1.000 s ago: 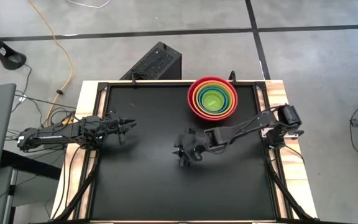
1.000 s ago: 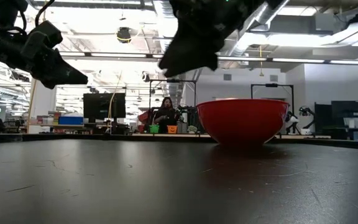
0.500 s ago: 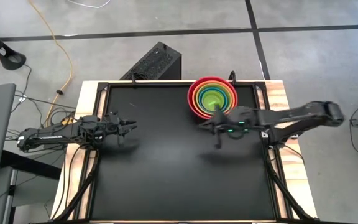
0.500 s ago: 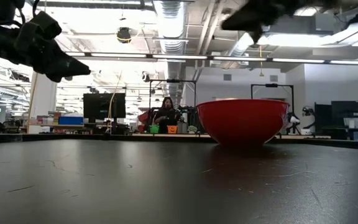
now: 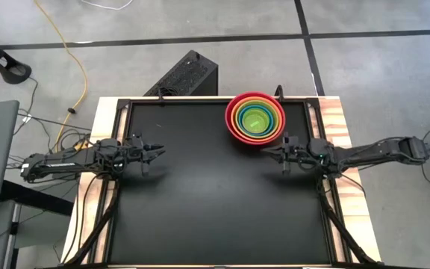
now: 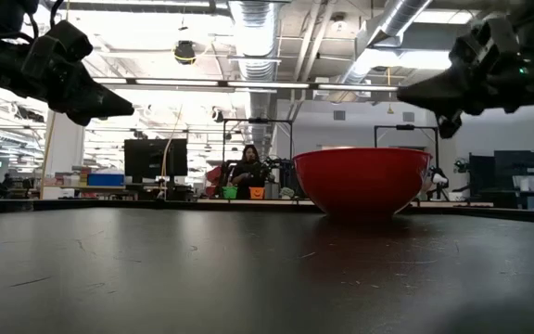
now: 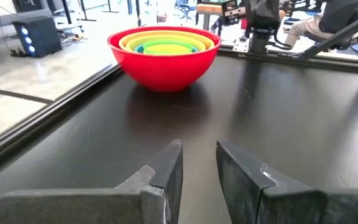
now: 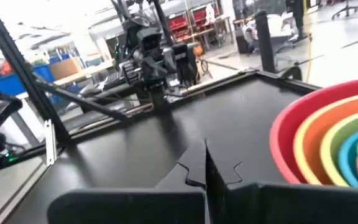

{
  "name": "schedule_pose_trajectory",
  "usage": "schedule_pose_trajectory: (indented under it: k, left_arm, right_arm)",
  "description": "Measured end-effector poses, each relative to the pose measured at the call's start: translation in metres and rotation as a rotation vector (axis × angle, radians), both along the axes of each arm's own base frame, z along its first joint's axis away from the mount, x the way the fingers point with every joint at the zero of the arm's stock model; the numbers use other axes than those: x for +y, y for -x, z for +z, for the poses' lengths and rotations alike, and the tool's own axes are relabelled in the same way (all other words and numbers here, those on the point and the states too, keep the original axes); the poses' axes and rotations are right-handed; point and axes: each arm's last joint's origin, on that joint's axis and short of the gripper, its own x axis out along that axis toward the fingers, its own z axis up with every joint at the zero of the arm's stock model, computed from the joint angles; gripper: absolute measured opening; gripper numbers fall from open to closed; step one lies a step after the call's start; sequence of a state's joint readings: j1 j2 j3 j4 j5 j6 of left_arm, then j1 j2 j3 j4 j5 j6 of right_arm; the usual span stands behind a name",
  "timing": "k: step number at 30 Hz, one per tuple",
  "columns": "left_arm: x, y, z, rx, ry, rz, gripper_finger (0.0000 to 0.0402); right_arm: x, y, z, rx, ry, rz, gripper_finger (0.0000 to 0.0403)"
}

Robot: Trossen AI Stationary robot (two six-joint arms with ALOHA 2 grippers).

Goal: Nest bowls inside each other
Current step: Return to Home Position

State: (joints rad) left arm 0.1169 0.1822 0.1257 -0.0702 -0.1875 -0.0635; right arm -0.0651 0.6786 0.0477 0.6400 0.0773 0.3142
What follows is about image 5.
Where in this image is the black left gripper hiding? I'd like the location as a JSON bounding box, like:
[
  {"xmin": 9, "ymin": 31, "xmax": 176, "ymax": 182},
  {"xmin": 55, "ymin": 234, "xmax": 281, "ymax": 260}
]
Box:
[{"xmin": 125, "ymin": 131, "xmax": 166, "ymax": 178}]

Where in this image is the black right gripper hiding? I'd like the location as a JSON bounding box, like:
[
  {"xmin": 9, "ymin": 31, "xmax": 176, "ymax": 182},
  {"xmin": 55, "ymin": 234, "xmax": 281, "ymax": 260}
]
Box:
[{"xmin": 261, "ymin": 132, "xmax": 315, "ymax": 176}]

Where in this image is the small green bowl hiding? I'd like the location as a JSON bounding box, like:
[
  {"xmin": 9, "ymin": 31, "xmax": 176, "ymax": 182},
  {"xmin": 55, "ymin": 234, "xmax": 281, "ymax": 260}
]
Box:
[{"xmin": 242, "ymin": 105, "xmax": 272, "ymax": 133}]

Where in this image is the blue bowl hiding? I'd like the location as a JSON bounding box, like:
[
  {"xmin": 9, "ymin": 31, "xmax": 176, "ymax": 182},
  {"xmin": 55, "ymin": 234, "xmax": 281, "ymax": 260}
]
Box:
[{"xmin": 239, "ymin": 103, "xmax": 275, "ymax": 135}]

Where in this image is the lime green bowl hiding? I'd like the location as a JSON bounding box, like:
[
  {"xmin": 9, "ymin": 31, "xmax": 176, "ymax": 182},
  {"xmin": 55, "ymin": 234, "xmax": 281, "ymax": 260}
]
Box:
[{"xmin": 234, "ymin": 99, "xmax": 279, "ymax": 137}]

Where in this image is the orange bowl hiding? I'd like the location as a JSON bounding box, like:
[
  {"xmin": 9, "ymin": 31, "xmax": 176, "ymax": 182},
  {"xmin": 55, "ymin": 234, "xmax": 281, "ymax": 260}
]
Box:
[{"xmin": 229, "ymin": 96, "xmax": 284, "ymax": 140}]

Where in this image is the large red bowl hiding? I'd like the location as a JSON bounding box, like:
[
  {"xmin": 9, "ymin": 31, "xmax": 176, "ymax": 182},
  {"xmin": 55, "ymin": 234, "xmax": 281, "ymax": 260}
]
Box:
[{"xmin": 224, "ymin": 91, "xmax": 287, "ymax": 146}]

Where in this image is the black table mat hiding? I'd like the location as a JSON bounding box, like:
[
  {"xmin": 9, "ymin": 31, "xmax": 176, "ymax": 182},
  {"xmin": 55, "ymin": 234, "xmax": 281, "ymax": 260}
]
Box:
[{"xmin": 108, "ymin": 101, "xmax": 331, "ymax": 265}]

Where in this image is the black computer tower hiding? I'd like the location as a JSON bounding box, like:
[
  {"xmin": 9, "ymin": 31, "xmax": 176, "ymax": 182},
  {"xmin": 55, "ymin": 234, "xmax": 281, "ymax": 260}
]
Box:
[{"xmin": 143, "ymin": 49, "xmax": 219, "ymax": 97}]

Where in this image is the black floor beam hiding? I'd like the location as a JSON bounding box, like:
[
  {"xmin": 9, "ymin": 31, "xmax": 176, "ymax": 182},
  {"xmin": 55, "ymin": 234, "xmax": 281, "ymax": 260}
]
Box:
[{"xmin": 0, "ymin": 179, "xmax": 75, "ymax": 217}]

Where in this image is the black stand foot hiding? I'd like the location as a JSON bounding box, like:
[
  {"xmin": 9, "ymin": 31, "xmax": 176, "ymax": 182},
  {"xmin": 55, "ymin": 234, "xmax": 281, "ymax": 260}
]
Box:
[{"xmin": 0, "ymin": 25, "xmax": 33, "ymax": 85}]

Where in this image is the yellow cable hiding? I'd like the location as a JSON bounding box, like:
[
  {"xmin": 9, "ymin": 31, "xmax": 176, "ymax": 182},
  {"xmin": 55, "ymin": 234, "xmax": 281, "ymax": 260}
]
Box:
[{"xmin": 34, "ymin": 0, "xmax": 90, "ymax": 152}]

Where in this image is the white cable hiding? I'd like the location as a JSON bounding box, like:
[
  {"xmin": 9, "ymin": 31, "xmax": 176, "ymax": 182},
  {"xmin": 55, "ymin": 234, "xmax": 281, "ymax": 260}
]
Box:
[{"xmin": 78, "ymin": 0, "xmax": 134, "ymax": 11}]

